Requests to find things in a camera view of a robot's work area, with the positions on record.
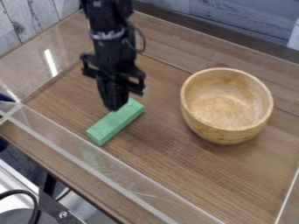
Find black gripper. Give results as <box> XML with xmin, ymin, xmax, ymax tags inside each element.
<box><xmin>81</xmin><ymin>27</ymin><xmax>146</xmax><ymax>111</ymax></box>

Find green rectangular block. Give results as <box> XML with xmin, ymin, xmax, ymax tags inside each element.
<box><xmin>87</xmin><ymin>98</ymin><xmax>146</xmax><ymax>146</ymax></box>

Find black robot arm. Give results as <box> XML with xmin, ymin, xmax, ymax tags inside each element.
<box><xmin>79</xmin><ymin>0</ymin><xmax>146</xmax><ymax>111</ymax></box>

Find light wooden bowl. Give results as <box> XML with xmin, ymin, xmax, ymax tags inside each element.
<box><xmin>181</xmin><ymin>67</ymin><xmax>274</xmax><ymax>144</ymax></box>

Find clear acrylic front wall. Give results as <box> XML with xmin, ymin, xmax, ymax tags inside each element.
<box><xmin>0</xmin><ymin>88</ymin><xmax>225</xmax><ymax>224</ymax></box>

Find black table leg bracket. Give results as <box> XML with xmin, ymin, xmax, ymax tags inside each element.
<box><xmin>35</xmin><ymin>174</ymin><xmax>86</xmax><ymax>224</ymax></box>

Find black cable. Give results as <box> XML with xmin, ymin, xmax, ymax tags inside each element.
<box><xmin>0</xmin><ymin>189</ymin><xmax>43</xmax><ymax>224</ymax></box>

